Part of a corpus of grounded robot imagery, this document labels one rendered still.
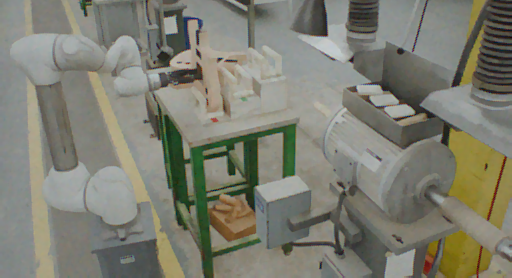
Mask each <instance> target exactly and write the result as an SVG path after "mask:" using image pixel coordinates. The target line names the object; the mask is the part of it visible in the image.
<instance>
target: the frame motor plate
mask: <svg viewBox="0 0 512 278"><path fill-rule="evenodd" d="M345 189H347V185H346V184H345V183H344V182H342V180H341V179H340V180H337V181H334V182H332V183H329V190H330V191H331V192H332V193H333V194H334V195H335V196H336V197H337V198H339V196H340V193H341V192H342V191H343V190H345ZM343 204H344V205H346V206H347V207H348V208H349V209H350V211H352V212H353V213H354V215H356V216H357V217H358V219H360V220H361V221H362V222H363V223H364V224H365V225H366V226H367V227H368V228H369V229H370V230H371V232H373V233H374V235H375V236H377V237H378V239H380V240H381V241H382V243H384V244H385V245H386V247H388V248H389V249H390V250H391V251H393V253H394V254H395V255H397V256H399V255H401V254H405V253H407V252H409V251H411V250H413V249H416V248H420V247H421V246H424V245H426V244H428V243H430V242H434V241H436V240H439V239H440V238H443V237H447V236H449V235H451V234H453V233H455V232H457V231H460V228H459V227H457V226H456V224H454V223H452V221H450V220H449V219H447V218H446V216H443V215H442V213H441V212H439V208H437V207H436V208H435V209H434V210H433V211H432V212H431V213H429V214H428V215H427V216H425V217H424V218H420V219H419V220H417V221H414V222H411V223H400V222H396V221H393V220H392V218H388V219H386V220H384V219H383V218H382V217H380V216H379V215H378V214H377V213H376V212H375V211H374V210H373V209H372V208H371V207H370V206H368V205H367V204H366V203H365V202H364V200H362V199H361V198H360V197H359V196H357V195H356V194H355V196H350V197H345V198H344V200H343Z"/></svg>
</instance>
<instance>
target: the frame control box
mask: <svg viewBox="0 0 512 278"><path fill-rule="evenodd" d="M255 203H256V234H257V236H258V237H259V238H260V239H261V242H262V243H263V244H264V245H265V246H266V249H267V250H269V249H271V248H274V247H276V246H281V245H284V244H286V243H289V244H290V245H291V246H298V247H303V246H321V245H325V246H331V247H333V248H334V249H335V250H334V253H335V256H337V250H338V249H337V247H336V244H335V243H334V242H331V241H310V242H294V241H296V240H299V239H301V238H304V237H306V236H309V227H306V228H303V229H301V230H298V231H296V232H292V231H291V230H290V229H289V228H288V227H287V218H288V217H291V216H293V215H296V214H299V213H304V212H307V211H310V206H311V188H309V187H308V185H307V184H305V183H304V182H303V180H302V179H300V178H299V177H298V175H295V176H293V177H289V178H286V179H280V180H277V181H274V182H271V183H268V184H262V185H259V186H256V187H255Z"/></svg>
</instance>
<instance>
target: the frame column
mask: <svg viewBox="0 0 512 278"><path fill-rule="evenodd" d="M343 205H344V204H343ZM344 206H345V211H346V213H347V216H348V217H349V219H350V220H352V221H353V222H354V224H356V225H357V226H358V228H360V229H361V230H362V238H361V241H358V242H356V243H353V244H352V243H351V242H349V241H348V238H346V237H345V238H344V246H343V247H347V246H349V247H350V248H351V250H353V251H354V252H355V253H356V254H357V255H358V257H359V258H360V259H361V260H362V261H363V262H364V263H365V264H366V265H367V267H368V268H369V269H371V271H372V278H421V275H422V271H423V267H424V263H425V259H426V255H427V251H428V246H429V243H428V244H426V245H424V246H421V247H420V248H416V249H413V250H411V251H409V252H407V253H405V254H401V255H399V256H397V255H395V254H394V253H393V251H391V250H390V249H389V248H388V247H386V245H385V244H384V243H382V241H381V240H380V239H378V237H377V236H375V235H374V233H373V232H371V230H370V229H369V228H368V227H367V226H366V225H365V224H364V223H363V222H362V221H361V220H360V219H358V217H357V216H356V215H354V213H353V212H352V211H350V209H349V208H348V207H347V206H346V205H344Z"/></svg>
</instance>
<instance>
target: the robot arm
mask: <svg viewBox="0 0 512 278"><path fill-rule="evenodd" d="M10 57H11V59H12V63H13V64H14V65H15V66H16V67H17V68H18V69H19V70H23V72H24V74H26V76H27V78H28V79H29V81H30V82H31V83H32V84H33V85H34V86H35V90H36V96H37V99H38V102H39V109H40V113H41V116H42V122H43V125H44V128H45V132H46V138H47V141H48V145H49V151H50V155H51V159H52V162H53V167H52V168H51V169H50V172H49V176H47V178H46V179H45V180H44V181H43V185H42V189H41V193H42V197H43V198H44V201H45V202H46V203H47V204H48V205H49V206H52V207H54V208H55V209H58V210H61V211H66V212H75V213H93V214H97V215H99V216H100V219H102V235H101V239H102V241H107V240H109V239H111V238H118V237H119V238H120V241H121V242H125V241H126V235H134V234H142V233H143V232H144V227H142V224H141V209H140V207H139V206H137V203H136V197H135V190H134V187H133V184H132V182H131V181H130V177H129V176H128V175H127V174H126V172H125V171H123V170H122V169H121V168H119V167H117V166H109V167H105V168H103V169H101V170H99V171H98V172H97V173H96V174H95V175H94V176H90V173H89V172H88V170H87V169H86V166H85V165H83V164H82V163H81V162H80V161H78V158H77V154H76V151H75V146H74V139H73V135H72V132H71V128H70V120H69V116H68V113H67V106H66V101H65V97H64V90H63V87H62V83H61V80H62V78H63V75H64V71H69V70H81V69H84V70H87V71H89V72H95V73H103V74H106V73H110V72H112V71H113V70H114V69H115V67H116V65H118V66H119V69H120V71H121V76H119V77H118V78H117V79H115V80H114V90H115V92H116V94H117V95H118V96H121V97H131V96H138V95H141V94H143V93H147V92H152V91H156V90H159V89H160V88H163V87H168V84H169V83H174V86H176V85H180V84H187V83H194V82H195V81H198V80H202V73H200V74H198V69H197V68H194V69H189V68H187V70H186V68H185V69H181V70H176V71H172V72H167V74H166V73H165V72H162V73H157V72H153V73H146V74H144V73H143V70H142V68H141V64H140V59H141V57H140V54H139V51H138V48H137V44H136V43H135V41H134V39H132V38H131V37H130V36H127V35H124V36H121V37H120V38H118V39H117V41H116V44H115V45H113V46H112V47H111V48H110V49H109V50H108V53H107V54H106V55H105V54H104V51H103V50H101V48H100V47H99V46H98V45H97V44H96V43H95V42H94V43H93V41H91V40H90V39H87V38H86V37H84V36H83V35H81V36H80V35H67V34H33V35H29V36H27V37H24V38H21V39H19V40H18V41H16V42H14V43H13V45H12V47H11V50H10ZM186 75H190V76H186ZM191 75H193V76H191ZM184 76H185V77H184Z"/></svg>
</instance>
